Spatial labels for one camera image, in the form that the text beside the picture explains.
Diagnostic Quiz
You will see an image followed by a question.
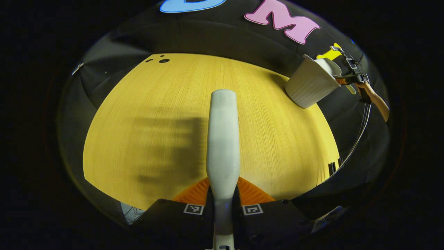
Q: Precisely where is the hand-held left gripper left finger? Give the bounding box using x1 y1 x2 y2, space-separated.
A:
134 177 214 244

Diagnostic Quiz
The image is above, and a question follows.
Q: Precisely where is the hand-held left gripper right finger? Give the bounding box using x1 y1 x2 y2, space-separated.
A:
233 176 315 245

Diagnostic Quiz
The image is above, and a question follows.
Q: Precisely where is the white dustpan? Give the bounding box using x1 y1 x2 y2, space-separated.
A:
314 57 357 95

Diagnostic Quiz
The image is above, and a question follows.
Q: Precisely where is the white ribbed garbage bin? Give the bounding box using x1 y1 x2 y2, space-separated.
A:
285 54 342 109

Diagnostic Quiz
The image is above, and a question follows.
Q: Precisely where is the small white broom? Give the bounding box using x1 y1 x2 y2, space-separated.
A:
206 89 241 250

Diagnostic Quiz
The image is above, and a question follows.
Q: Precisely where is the wooden desktop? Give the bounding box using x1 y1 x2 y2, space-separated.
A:
83 53 340 210

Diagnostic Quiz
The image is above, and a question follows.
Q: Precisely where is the black backdrop cloth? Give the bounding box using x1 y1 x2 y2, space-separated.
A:
57 0 391 226

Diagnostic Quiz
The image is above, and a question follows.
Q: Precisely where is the black cable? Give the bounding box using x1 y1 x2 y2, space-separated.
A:
331 103 372 176

